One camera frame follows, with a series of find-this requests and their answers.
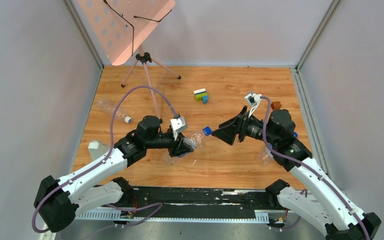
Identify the white carton with cap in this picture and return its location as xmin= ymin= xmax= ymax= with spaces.
xmin=88 ymin=140 xmax=110 ymax=161

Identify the pink music stand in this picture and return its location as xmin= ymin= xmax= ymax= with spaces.
xmin=76 ymin=0 xmax=182 ymax=122

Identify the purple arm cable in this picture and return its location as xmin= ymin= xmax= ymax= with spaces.
xmin=31 ymin=85 xmax=181 ymax=234
xmin=259 ymin=96 xmax=372 ymax=240

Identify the clear bottle white cap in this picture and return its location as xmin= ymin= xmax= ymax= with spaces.
xmin=96 ymin=98 xmax=133 ymax=124

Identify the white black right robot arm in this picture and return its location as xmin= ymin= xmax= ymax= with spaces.
xmin=212 ymin=106 xmax=381 ymax=240

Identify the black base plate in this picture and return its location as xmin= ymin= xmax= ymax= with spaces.
xmin=114 ymin=186 xmax=286 ymax=219

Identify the white slotted cable duct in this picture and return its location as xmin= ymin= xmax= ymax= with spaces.
xmin=76 ymin=208 xmax=270 ymax=224

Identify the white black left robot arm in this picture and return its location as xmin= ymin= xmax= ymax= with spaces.
xmin=31 ymin=115 xmax=198 ymax=233

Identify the clear Pepsi bottle blue label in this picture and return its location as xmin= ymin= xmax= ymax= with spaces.
xmin=162 ymin=127 xmax=212 ymax=166

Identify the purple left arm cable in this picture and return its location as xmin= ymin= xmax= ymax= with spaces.
xmin=31 ymin=85 xmax=181 ymax=234

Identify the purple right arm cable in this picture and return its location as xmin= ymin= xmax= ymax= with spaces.
xmin=259 ymin=96 xmax=372 ymax=240

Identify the brown small block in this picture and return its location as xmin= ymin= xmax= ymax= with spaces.
xmin=270 ymin=101 xmax=282 ymax=111

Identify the coloured toy brick stack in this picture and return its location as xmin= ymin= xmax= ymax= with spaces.
xmin=193 ymin=88 xmax=209 ymax=105

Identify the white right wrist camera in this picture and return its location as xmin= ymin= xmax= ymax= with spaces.
xmin=244 ymin=91 xmax=262 ymax=118

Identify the clear bottle blue cap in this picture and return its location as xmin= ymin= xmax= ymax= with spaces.
xmin=256 ymin=131 xmax=300 ymax=167

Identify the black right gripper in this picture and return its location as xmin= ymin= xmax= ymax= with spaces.
xmin=211 ymin=105 xmax=278 ymax=145

